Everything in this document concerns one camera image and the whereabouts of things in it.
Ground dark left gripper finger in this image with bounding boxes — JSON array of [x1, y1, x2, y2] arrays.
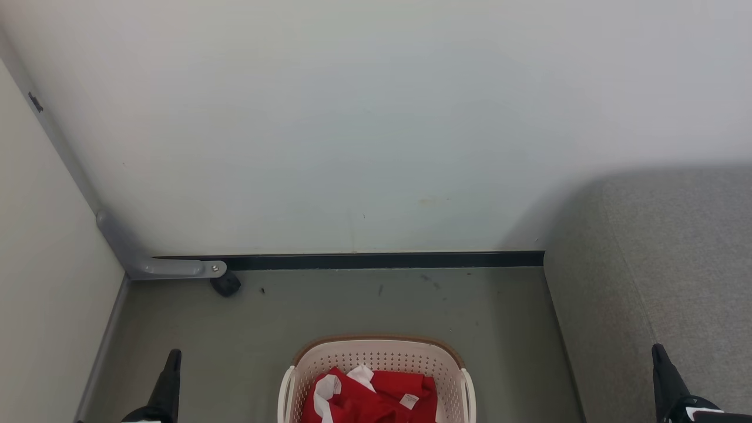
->
[[122, 349, 182, 423]]

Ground grey partition frame post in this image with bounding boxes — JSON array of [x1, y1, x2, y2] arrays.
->
[[0, 32, 131, 423]]

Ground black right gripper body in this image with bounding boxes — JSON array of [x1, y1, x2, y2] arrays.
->
[[670, 397, 752, 423]]

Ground white perforated basket brown rim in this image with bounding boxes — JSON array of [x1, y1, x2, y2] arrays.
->
[[277, 335, 476, 423]]

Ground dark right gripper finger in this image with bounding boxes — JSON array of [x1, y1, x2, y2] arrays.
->
[[651, 344, 694, 423]]

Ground grey fabric sofa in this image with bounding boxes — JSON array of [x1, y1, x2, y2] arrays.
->
[[542, 166, 752, 423]]

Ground black caster wheel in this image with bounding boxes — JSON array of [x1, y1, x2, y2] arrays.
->
[[210, 273, 241, 297]]

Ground red and white garment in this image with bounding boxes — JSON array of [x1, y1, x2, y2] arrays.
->
[[301, 364, 440, 423]]

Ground black baseboard strip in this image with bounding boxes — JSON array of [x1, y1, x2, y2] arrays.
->
[[152, 251, 545, 271]]

